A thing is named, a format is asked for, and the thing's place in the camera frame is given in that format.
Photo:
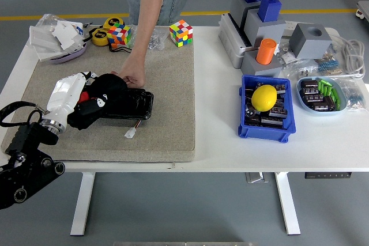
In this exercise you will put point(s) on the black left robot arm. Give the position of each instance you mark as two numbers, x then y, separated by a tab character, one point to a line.
26	177

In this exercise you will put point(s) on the person's forearm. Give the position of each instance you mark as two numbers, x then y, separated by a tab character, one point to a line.
147	21

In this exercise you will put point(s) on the light blue dish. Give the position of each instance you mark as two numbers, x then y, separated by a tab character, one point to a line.
325	113

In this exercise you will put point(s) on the white table leg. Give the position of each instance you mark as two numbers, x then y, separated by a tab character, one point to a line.
288	202
82	202

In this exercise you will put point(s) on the grey block with round hole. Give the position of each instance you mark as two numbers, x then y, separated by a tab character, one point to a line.
311	44

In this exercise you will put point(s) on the empty clear plastic bag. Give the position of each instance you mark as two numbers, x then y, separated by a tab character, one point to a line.
47	21

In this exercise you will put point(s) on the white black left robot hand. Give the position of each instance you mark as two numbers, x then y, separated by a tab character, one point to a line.
64	96

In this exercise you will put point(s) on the person's hand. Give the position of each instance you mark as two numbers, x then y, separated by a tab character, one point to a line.
134	73

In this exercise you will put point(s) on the grey-brown mat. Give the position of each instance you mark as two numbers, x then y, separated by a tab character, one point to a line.
167	99

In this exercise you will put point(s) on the green cylinder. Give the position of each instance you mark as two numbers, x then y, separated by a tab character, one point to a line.
335	95
320	85
328	81

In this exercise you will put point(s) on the broken white plastic piece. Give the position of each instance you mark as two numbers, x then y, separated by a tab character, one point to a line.
64	34

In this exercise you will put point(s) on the yellow lemon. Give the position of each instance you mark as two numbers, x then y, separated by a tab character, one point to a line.
263	97

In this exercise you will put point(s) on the tall grey block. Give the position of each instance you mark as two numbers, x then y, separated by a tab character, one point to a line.
237	9
268	33

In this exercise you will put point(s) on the low grey block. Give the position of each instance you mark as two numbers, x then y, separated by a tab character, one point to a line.
268	70

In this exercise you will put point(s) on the black rag with red patch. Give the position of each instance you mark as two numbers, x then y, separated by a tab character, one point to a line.
111	83

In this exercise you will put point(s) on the grey junction box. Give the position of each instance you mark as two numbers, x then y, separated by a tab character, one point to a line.
230	44

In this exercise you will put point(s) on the black table control panel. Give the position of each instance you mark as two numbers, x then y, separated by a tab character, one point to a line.
328	175

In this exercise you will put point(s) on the orange cylinder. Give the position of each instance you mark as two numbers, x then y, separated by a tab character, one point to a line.
265	53

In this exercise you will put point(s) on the white power strip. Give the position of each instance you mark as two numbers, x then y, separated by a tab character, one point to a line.
332	31

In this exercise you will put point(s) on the purple tray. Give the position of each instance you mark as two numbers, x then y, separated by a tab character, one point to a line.
69	56

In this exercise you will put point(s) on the blue plastic bin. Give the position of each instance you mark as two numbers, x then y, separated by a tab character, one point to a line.
259	135

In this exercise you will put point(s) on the white cart with red wheel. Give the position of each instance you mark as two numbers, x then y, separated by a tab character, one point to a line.
363	9

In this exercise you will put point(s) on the black cylindrical capacitor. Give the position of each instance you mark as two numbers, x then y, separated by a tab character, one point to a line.
309	90
281	88
309	83
324	104
272	121
312	98
250	111
279	112

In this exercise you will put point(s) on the clear bag with plug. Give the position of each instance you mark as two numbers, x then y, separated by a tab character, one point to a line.
299	70

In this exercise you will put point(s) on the clear bag of screws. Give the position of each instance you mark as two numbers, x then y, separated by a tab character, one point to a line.
157	41

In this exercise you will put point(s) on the clear bag of small parts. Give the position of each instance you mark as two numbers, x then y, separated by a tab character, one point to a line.
286	54

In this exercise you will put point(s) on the clear bag of blue resistors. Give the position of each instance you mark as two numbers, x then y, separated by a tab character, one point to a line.
356	99
328	66

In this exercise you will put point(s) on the grey metal bracket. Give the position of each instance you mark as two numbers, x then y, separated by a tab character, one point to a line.
255	177

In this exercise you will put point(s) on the yellow tape measure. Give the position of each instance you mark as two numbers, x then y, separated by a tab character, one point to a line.
99	37
111	22

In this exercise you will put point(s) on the multicoloured puzzle cube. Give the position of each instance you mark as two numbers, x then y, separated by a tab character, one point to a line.
118	35
181	33

